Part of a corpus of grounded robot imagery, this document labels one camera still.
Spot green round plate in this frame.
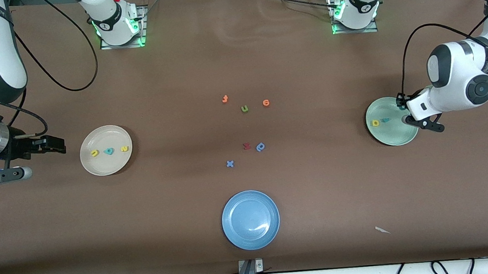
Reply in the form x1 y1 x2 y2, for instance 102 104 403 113
363 94 421 149

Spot beige round plate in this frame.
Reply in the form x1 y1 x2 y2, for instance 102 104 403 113
77 123 136 178

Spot brown table cover sheet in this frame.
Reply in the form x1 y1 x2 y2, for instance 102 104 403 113
0 0 488 274

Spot blue round plate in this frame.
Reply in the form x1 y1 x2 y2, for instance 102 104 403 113
219 188 283 252

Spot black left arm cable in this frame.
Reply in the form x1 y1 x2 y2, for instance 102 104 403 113
393 0 488 97

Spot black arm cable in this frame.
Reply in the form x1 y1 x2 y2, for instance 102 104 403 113
0 0 104 142
393 0 488 97

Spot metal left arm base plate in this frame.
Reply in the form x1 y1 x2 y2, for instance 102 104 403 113
328 0 379 36

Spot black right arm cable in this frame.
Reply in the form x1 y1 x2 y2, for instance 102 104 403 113
0 0 104 142

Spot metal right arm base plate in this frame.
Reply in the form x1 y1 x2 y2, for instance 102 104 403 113
97 7 149 51

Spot metal table bracket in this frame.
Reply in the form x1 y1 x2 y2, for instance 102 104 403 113
238 258 264 274

